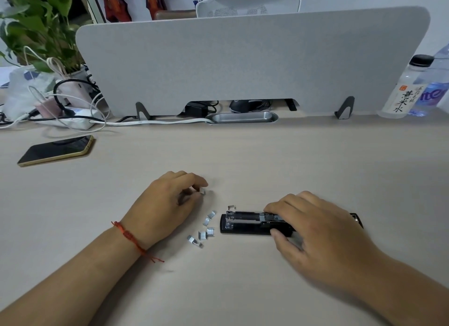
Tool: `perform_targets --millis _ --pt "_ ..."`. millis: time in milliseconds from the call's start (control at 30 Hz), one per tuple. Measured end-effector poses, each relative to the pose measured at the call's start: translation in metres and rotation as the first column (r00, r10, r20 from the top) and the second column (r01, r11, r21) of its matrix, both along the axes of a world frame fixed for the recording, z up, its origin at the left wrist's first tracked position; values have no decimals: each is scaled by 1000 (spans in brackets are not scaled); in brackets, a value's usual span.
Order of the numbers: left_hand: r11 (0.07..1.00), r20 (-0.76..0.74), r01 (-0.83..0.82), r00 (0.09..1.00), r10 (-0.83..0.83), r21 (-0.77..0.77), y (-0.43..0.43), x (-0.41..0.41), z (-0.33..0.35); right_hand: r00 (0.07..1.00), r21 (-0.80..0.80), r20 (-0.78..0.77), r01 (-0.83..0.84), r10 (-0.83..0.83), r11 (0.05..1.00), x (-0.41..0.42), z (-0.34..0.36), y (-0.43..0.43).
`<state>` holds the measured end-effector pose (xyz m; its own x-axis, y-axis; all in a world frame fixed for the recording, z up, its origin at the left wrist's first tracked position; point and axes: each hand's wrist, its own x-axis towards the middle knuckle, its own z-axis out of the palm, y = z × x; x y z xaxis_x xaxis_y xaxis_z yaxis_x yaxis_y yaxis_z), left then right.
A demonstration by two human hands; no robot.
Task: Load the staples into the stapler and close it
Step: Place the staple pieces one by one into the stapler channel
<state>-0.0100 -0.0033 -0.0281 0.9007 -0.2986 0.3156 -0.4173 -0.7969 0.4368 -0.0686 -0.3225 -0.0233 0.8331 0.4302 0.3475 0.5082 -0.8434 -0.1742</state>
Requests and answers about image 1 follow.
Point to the black smartphone with gold frame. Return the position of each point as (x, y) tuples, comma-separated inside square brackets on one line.
[(56, 150)]

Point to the black power adapter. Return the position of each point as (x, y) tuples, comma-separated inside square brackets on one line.
[(195, 108)]

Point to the white power strip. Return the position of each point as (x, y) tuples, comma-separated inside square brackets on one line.
[(75, 119)]

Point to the person's left thumb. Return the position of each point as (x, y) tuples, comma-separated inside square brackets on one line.
[(192, 196)]

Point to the green leafy potted plant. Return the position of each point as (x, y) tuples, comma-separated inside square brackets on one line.
[(42, 24)]

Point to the brown chair back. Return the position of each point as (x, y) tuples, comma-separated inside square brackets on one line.
[(175, 14)]

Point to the white plastic bag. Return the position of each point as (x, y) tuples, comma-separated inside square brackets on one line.
[(24, 91)]

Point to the white mesh office chair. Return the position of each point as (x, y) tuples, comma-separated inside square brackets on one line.
[(245, 5)]

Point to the clear bottle with black cap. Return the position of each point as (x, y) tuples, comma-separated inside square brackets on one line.
[(403, 91)]

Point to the person's right forearm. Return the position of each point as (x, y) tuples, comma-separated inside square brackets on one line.
[(403, 290)]

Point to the person's right hand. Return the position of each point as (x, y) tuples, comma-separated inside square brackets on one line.
[(326, 245)]

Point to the grey felt desk divider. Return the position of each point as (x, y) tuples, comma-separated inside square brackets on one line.
[(252, 59)]

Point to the pink charger plug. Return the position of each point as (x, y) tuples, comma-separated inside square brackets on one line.
[(47, 107)]

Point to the black divider bracket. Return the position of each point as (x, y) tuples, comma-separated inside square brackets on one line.
[(291, 105)]

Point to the black stapler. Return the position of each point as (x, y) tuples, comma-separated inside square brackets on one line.
[(242, 227)]

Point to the grey metal divider bracket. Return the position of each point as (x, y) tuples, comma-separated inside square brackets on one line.
[(345, 108), (142, 112)]

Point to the blue tinted water bottle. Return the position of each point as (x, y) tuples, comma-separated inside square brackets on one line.
[(433, 87)]

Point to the group of silver staple pieces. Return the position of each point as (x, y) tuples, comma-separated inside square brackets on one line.
[(210, 231)]

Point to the black computer mouse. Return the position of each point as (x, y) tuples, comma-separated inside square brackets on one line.
[(245, 106)]

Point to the white plant pot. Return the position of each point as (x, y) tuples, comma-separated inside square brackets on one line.
[(75, 89)]

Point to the red figure wall poster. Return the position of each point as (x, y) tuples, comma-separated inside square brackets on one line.
[(152, 1), (114, 3)]

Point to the person's left forearm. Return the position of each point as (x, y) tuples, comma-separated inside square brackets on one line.
[(66, 283)]

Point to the person's left hand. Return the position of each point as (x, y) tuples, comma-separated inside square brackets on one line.
[(158, 210)]

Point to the person's right thumb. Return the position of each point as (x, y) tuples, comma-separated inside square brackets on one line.
[(284, 247)]

